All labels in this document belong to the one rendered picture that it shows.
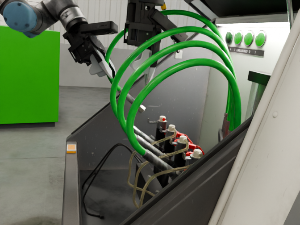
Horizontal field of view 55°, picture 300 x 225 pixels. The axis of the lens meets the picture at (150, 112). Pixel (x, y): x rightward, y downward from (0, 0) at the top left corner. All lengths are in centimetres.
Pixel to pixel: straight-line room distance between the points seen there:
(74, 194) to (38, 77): 333
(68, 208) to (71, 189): 9
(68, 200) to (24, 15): 49
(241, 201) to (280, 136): 11
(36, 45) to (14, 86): 59
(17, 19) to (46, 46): 314
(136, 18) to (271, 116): 42
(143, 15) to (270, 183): 49
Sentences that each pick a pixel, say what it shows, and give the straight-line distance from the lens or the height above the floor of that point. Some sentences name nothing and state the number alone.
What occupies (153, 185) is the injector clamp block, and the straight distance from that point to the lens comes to 77.
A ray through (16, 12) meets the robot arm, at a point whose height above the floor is 138.
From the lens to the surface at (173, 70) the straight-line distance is 52.
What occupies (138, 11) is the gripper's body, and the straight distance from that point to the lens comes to 73.
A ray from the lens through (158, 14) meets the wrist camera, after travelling 74.
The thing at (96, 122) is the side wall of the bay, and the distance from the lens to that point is 110.
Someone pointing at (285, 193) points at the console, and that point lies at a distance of 41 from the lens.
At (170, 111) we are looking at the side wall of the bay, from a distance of 115.
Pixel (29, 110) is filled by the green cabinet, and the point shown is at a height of 26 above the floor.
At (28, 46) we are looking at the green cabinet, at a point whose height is 108.
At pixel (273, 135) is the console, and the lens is 44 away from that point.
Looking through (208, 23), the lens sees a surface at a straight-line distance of 84.
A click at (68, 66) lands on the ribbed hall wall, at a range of 725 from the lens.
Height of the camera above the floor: 135
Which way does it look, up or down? 15 degrees down
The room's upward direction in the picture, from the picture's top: 6 degrees clockwise
